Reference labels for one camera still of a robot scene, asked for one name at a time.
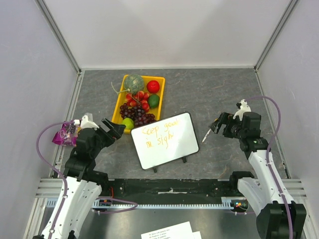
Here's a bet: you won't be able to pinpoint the red strawberries bunch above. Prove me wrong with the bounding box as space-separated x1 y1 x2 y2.
125 91 150 112

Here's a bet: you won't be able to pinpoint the red apple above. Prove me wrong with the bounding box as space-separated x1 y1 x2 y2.
147 80 160 94

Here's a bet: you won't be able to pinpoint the green pear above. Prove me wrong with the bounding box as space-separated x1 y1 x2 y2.
122 118 135 130

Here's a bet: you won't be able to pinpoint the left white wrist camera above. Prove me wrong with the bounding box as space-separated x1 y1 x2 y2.
73 113 99 129

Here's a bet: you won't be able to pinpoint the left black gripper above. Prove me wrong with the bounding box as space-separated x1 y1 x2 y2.
91 118 125 157

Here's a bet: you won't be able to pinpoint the green netted melon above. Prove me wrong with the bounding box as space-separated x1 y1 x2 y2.
124 74 145 95

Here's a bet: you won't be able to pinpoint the purple snack bag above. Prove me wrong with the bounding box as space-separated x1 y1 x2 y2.
52 123 81 147

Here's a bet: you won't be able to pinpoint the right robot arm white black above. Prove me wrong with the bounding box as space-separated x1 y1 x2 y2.
210 112 307 239

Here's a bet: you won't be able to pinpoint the white slotted cable duct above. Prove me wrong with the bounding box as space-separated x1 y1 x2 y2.
47 197 247 209

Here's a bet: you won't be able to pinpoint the white paper sheets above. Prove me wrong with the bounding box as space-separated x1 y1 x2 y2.
141 222 202 239

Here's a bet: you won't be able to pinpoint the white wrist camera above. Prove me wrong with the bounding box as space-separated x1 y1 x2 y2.
233 99 251 121
73 113 99 129

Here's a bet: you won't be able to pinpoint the white whiteboard marker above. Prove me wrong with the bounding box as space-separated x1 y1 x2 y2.
202 129 211 143

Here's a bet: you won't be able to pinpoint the green mango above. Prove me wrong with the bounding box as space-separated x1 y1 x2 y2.
148 94 160 109

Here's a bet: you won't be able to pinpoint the dark red grapes bunch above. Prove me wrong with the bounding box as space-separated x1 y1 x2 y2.
120 103 156 128

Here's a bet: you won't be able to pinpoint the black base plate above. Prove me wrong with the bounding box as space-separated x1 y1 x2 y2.
101 179 243 205

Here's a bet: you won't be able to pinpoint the small whiteboard black frame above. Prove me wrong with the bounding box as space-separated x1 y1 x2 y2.
131 112 199 170

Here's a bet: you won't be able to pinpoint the yellow plastic tray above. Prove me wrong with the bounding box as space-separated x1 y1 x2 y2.
112 75 165 134

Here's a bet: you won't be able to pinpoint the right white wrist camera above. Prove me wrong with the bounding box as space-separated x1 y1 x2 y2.
233 99 251 121

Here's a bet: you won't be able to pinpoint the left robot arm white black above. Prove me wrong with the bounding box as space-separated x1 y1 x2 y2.
36 116 125 239

